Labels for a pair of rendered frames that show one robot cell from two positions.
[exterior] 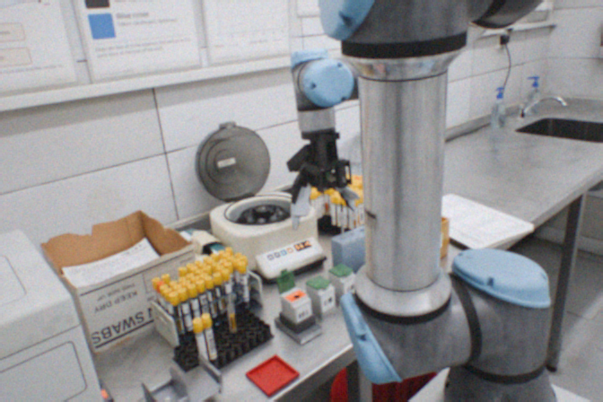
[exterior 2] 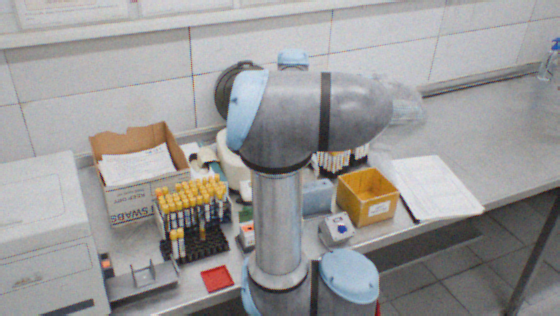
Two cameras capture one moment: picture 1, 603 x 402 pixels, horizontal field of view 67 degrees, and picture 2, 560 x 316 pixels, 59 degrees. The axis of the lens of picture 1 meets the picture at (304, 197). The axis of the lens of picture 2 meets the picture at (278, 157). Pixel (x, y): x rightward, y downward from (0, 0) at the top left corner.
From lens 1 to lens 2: 49 cm
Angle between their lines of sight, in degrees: 17
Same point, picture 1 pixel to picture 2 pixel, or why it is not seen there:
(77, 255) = (114, 147)
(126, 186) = (157, 98)
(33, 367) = (64, 253)
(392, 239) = (262, 246)
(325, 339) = not seen: hidden behind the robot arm
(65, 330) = (83, 237)
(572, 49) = not seen: outside the picture
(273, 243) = not seen: hidden behind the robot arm
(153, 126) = (185, 54)
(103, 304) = (120, 199)
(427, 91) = (278, 184)
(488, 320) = (324, 301)
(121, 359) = (127, 237)
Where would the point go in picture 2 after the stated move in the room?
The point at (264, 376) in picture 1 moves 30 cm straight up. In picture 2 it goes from (211, 277) to (205, 184)
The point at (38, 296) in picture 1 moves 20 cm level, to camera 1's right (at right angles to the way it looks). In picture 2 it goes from (70, 216) to (163, 235)
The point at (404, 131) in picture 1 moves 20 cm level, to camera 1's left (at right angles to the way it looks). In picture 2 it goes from (265, 199) to (149, 177)
